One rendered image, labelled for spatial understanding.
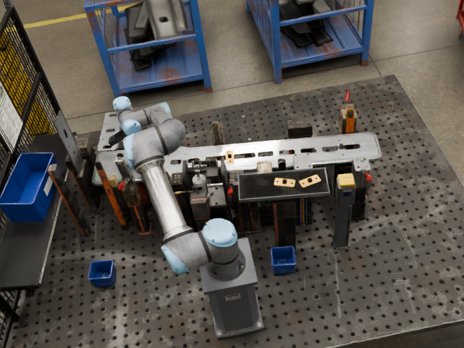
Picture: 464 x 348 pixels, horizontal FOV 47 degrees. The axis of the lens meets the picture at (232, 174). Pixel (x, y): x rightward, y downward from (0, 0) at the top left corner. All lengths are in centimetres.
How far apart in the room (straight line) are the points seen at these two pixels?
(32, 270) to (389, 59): 345
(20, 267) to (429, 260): 178
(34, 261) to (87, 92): 267
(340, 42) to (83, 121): 223
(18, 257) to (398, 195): 181
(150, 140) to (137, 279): 86
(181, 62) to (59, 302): 259
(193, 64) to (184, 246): 289
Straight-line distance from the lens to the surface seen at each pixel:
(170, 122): 200
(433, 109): 437
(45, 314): 266
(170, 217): 190
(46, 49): 559
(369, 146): 259
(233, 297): 211
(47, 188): 255
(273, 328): 237
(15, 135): 276
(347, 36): 476
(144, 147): 194
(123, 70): 471
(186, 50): 476
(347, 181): 222
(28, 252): 245
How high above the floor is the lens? 284
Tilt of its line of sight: 48 degrees down
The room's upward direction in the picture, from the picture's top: 9 degrees counter-clockwise
